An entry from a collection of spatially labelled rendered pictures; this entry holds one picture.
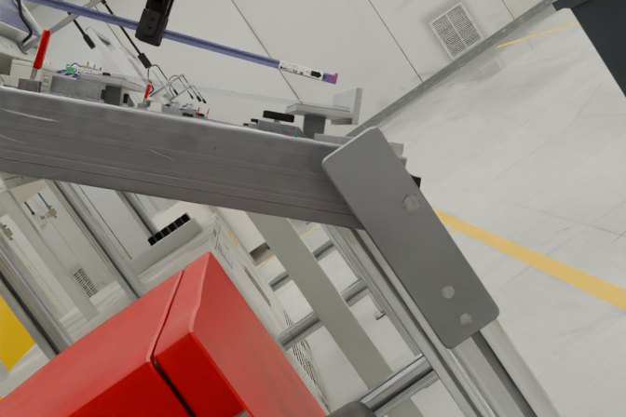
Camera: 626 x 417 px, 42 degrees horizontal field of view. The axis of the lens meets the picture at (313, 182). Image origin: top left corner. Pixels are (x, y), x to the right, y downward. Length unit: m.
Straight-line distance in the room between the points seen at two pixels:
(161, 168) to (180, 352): 0.43
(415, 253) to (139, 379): 0.42
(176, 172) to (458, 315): 0.23
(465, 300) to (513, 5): 8.71
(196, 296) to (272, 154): 0.39
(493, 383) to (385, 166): 0.18
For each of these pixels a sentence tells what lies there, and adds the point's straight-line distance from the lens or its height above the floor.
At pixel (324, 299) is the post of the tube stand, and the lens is 1.62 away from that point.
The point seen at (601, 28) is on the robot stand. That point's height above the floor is 0.63.
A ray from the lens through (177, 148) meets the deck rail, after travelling 0.63.
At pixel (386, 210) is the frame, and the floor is 0.70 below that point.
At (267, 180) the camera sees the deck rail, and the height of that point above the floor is 0.77.
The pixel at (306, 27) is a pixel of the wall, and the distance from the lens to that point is 8.81.
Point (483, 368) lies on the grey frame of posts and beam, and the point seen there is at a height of 0.56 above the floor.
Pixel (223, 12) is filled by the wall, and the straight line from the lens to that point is 8.80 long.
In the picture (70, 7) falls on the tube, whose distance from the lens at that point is 1.14.
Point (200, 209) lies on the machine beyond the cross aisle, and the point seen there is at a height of 0.49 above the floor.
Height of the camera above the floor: 0.81
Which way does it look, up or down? 6 degrees down
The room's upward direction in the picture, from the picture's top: 34 degrees counter-clockwise
